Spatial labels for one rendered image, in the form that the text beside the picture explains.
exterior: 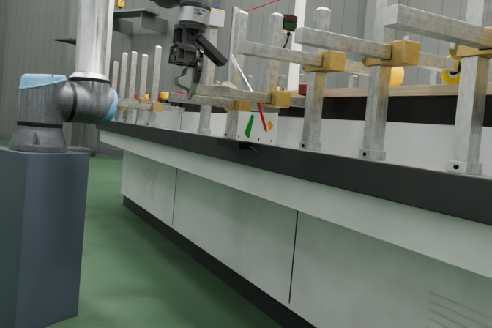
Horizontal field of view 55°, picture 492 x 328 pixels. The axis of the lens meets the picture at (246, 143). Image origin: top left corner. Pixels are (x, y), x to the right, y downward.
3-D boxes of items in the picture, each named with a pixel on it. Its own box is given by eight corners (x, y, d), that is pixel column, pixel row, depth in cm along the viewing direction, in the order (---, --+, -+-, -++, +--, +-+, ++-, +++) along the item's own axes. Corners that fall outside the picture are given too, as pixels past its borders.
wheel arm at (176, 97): (170, 103, 161) (171, 91, 161) (167, 103, 164) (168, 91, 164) (279, 115, 182) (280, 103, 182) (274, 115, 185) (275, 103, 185)
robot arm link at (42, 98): (9, 119, 169) (12, 69, 169) (56, 122, 181) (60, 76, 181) (26, 122, 159) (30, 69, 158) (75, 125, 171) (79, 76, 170)
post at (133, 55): (126, 125, 309) (132, 50, 307) (124, 125, 312) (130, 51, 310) (131, 125, 310) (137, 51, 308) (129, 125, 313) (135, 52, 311)
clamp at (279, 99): (276, 106, 148) (277, 90, 148) (254, 106, 160) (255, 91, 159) (291, 107, 150) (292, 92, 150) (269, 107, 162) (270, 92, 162)
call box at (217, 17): (208, 26, 196) (209, 6, 195) (201, 28, 202) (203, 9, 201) (223, 29, 199) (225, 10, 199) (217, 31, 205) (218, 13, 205)
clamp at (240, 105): (236, 110, 169) (238, 97, 169) (220, 110, 181) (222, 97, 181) (252, 112, 172) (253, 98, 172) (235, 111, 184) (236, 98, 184)
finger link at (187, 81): (173, 97, 137) (177, 65, 137) (192, 100, 140) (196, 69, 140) (176, 97, 134) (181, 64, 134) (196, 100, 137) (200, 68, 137)
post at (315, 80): (305, 178, 133) (321, 5, 131) (298, 176, 136) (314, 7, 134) (315, 179, 135) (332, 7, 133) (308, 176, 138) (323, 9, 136)
